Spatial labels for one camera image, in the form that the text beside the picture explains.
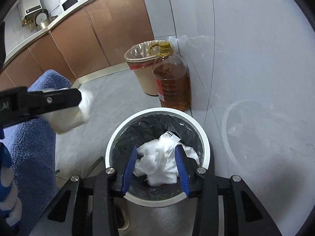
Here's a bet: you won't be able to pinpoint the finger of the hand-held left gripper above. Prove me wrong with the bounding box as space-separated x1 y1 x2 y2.
27 88 82 116

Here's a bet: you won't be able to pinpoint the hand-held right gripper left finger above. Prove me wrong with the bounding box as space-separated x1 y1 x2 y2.
32 145 138 236

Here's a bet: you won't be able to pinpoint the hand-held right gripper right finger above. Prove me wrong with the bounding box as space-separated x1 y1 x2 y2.
175 145 282 236

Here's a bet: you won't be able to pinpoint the white tissue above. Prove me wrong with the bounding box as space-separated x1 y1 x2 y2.
134 134 200 187
41 86 94 135

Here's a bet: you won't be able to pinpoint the white trash bin black liner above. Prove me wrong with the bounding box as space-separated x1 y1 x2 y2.
105 107 211 208

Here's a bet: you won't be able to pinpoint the beige trash bin clear liner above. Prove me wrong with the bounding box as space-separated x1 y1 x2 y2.
124 40 173 96

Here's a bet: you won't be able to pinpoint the person's shoe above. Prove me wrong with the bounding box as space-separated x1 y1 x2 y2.
116 206 130 230

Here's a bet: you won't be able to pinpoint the blue terry towel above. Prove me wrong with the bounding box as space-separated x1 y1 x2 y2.
0 69 72 236

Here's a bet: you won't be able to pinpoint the brown kitchen base cabinets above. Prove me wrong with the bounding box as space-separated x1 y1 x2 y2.
0 0 155 91

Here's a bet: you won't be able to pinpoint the cooking oil bottle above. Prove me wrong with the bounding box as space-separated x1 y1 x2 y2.
148 41 192 112

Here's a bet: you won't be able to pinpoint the white microwave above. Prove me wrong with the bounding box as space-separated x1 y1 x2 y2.
61 0 85 11

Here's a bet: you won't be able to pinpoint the white water heater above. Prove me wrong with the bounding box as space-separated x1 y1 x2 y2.
18 0 42 20

